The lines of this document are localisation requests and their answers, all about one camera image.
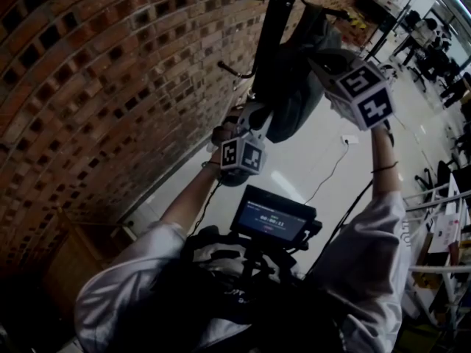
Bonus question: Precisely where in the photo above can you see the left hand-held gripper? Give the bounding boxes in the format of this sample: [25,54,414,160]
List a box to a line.
[219,101,276,177]

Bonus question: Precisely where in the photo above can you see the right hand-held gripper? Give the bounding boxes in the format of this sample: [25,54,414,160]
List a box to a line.
[306,49,396,132]

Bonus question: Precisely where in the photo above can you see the black backpack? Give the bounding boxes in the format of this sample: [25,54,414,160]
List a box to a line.
[264,4,343,145]

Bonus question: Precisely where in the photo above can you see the person's left forearm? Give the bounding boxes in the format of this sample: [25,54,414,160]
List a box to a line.
[157,156,224,231]

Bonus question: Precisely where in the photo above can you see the person's right forearm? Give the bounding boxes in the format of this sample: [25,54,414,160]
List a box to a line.
[369,125,403,198]

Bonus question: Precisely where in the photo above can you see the person's left hand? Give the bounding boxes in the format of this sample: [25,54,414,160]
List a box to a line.
[210,105,244,152]

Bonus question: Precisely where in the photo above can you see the white floor device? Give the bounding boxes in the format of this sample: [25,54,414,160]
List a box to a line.
[378,63,398,88]

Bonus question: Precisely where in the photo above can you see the black chest monitor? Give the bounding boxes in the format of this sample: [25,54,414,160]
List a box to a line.
[230,184,324,252]

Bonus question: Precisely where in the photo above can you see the dark right wrist band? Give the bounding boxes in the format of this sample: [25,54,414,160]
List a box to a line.
[370,161,400,174]

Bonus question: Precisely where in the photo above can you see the cardboard boxes with striped tape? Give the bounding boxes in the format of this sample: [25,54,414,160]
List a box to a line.
[344,7,369,32]

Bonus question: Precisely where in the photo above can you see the black office chair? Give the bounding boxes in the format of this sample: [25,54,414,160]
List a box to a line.
[414,160,456,194]

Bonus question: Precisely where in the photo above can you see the black coat rack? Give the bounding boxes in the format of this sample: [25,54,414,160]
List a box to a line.
[216,0,350,188]

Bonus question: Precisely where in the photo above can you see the black chest vest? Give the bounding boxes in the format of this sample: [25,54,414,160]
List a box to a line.
[150,266,343,353]

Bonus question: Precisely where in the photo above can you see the white tube rack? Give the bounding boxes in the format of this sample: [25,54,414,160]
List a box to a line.
[400,180,471,330]

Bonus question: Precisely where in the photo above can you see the wooden cabinet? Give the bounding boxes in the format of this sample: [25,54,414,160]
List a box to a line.
[40,206,139,308]

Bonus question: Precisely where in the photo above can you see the thin black cable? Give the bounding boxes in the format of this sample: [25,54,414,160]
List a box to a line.
[193,178,222,235]

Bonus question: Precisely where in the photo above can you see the thin floor cable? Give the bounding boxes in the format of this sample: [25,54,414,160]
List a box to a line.
[303,143,349,205]

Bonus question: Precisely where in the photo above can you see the black frame table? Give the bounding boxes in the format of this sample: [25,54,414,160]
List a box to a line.
[355,0,400,62]

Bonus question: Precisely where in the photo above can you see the black monitor mount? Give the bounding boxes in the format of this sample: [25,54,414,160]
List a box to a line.
[185,226,306,286]

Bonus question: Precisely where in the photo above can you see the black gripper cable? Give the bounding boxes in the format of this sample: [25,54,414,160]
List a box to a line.
[307,178,375,275]

